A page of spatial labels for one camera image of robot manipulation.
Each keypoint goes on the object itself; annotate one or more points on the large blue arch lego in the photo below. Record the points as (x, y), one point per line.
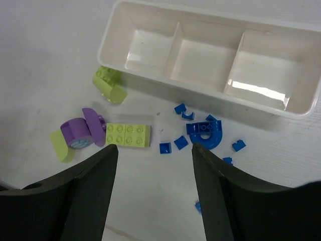
(208, 133)

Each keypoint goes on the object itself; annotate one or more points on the lime quarter-round lego brick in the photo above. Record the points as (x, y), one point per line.
(64, 153)

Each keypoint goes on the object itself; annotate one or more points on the purple curved lego brick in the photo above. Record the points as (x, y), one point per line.
(96, 125)

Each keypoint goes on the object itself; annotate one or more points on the purple round lego piece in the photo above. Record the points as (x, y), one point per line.
(76, 133)

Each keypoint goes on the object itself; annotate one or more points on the lime curved lego slope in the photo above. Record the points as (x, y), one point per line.
(114, 94)

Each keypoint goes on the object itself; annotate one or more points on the small blue lego brick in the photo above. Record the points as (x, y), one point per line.
(165, 148)
(181, 142)
(210, 118)
(188, 116)
(228, 160)
(198, 207)
(238, 145)
(181, 108)

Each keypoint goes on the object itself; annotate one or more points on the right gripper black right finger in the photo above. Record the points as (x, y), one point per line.
(238, 206)

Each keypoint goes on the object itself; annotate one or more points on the lime curved lego brick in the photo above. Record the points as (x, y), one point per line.
(105, 79)

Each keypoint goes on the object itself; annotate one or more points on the white three-compartment tray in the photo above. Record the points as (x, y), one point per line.
(268, 65)

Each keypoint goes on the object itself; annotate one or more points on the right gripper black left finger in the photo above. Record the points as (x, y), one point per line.
(71, 205)

